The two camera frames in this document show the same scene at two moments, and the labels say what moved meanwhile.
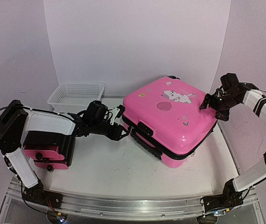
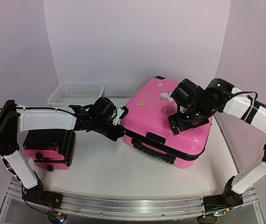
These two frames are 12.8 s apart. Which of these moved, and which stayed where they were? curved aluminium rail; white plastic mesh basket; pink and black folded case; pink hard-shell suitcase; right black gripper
Moved: right black gripper; pink hard-shell suitcase
Stayed: curved aluminium rail; white plastic mesh basket; pink and black folded case
